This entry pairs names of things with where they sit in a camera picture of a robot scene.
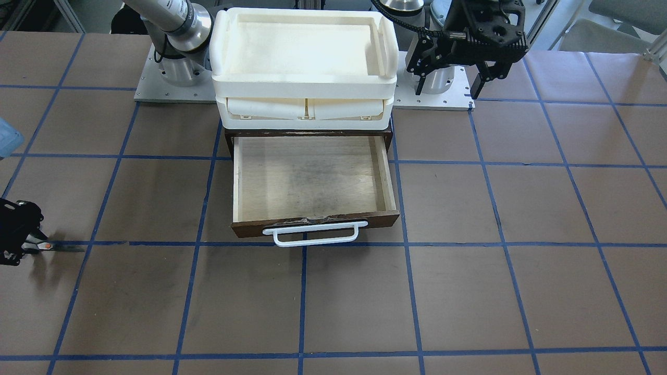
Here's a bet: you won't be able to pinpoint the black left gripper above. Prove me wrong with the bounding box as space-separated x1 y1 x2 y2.
406 1 527 99

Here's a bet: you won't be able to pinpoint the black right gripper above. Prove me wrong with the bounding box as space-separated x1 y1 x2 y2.
1 198 44 266

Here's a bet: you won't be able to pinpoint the wooden drawer with white handle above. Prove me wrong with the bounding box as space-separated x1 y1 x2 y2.
231 135 400 247

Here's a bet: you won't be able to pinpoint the orange grey scissors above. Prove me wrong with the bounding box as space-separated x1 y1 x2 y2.
21 232 86 255

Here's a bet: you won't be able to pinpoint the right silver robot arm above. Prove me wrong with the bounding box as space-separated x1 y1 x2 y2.
1 1 214 266

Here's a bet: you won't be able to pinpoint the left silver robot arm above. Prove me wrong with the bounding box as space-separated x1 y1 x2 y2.
373 1 530 99

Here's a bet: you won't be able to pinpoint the brown paper table mat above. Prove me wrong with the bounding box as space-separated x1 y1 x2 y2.
2 32 666 374

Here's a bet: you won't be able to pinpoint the white plastic storage box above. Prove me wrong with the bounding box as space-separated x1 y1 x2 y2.
209 7 399 131

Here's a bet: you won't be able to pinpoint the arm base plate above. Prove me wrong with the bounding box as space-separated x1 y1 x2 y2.
393 51 475 111
135 46 215 104

